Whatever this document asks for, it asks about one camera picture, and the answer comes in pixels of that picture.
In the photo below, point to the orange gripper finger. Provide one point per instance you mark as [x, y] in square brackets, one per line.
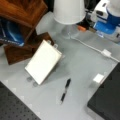
[82, 28]

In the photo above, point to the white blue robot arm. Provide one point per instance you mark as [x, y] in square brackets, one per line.
[105, 19]

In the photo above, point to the white lamp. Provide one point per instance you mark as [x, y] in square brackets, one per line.
[69, 13]

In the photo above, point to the black pen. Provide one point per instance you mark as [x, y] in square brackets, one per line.
[65, 90]

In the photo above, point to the brown wooden shelf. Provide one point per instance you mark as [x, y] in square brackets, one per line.
[27, 14]

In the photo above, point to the blue book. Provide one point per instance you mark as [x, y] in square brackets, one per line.
[10, 33]

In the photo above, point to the black drawer box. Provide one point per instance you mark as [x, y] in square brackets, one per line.
[106, 100]

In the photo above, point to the white inline cable switch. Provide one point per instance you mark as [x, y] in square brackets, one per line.
[106, 53]

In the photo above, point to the white drawer handle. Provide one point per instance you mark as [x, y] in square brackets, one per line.
[98, 78]

